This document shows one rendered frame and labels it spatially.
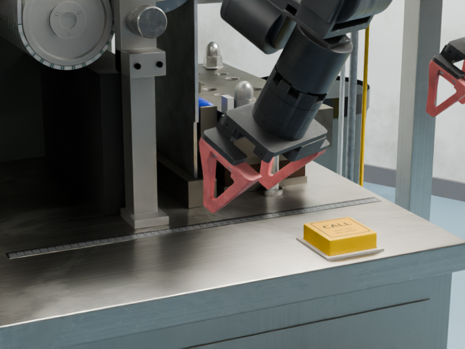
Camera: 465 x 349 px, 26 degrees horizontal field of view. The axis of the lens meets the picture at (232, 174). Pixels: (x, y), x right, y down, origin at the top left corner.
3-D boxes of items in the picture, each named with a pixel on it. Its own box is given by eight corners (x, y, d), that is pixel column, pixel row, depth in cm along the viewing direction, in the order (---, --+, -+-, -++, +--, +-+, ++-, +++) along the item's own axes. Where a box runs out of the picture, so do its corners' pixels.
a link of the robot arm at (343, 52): (338, 47, 89) (369, 39, 93) (281, 3, 91) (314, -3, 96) (303, 108, 93) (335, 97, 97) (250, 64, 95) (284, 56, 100)
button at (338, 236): (329, 258, 125) (329, 239, 124) (302, 240, 131) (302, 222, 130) (377, 250, 128) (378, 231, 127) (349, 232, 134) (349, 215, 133)
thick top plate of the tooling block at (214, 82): (233, 159, 142) (233, 118, 140) (138, 102, 177) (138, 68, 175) (332, 147, 148) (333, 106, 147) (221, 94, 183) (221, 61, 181)
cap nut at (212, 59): (207, 69, 174) (207, 43, 173) (198, 66, 177) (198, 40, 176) (226, 68, 176) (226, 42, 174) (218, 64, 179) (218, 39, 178)
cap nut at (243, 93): (237, 115, 142) (237, 84, 140) (227, 110, 145) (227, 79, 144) (261, 113, 143) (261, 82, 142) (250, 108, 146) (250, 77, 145)
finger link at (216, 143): (170, 193, 99) (207, 119, 94) (214, 176, 105) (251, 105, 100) (219, 237, 97) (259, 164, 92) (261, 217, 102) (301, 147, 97)
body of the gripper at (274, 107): (216, 126, 96) (247, 64, 93) (275, 106, 104) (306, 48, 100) (264, 168, 94) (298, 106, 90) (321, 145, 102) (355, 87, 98)
